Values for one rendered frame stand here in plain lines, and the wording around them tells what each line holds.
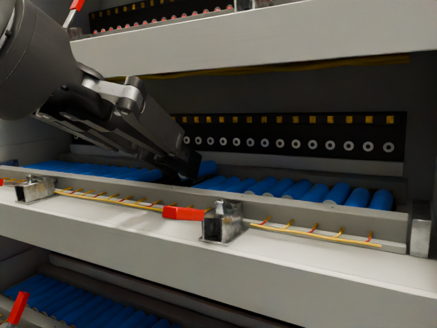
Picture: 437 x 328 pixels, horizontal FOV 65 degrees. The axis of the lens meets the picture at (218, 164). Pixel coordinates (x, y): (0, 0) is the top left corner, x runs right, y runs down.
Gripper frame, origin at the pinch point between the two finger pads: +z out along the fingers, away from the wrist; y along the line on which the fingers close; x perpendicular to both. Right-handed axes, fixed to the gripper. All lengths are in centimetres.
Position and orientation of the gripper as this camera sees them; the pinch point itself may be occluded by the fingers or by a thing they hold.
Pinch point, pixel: (170, 156)
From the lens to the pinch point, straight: 37.6
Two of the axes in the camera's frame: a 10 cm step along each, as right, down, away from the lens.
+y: -8.6, -0.6, 5.0
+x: -2.2, 9.4, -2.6
